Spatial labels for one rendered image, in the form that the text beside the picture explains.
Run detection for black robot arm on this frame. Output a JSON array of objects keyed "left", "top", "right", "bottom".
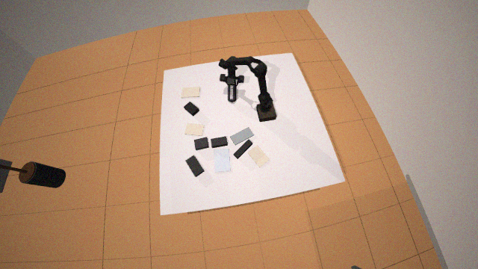
[{"left": 219, "top": 56, "right": 273, "bottom": 112}]

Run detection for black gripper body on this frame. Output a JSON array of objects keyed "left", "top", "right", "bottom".
[{"left": 220, "top": 74, "right": 244, "bottom": 83}]

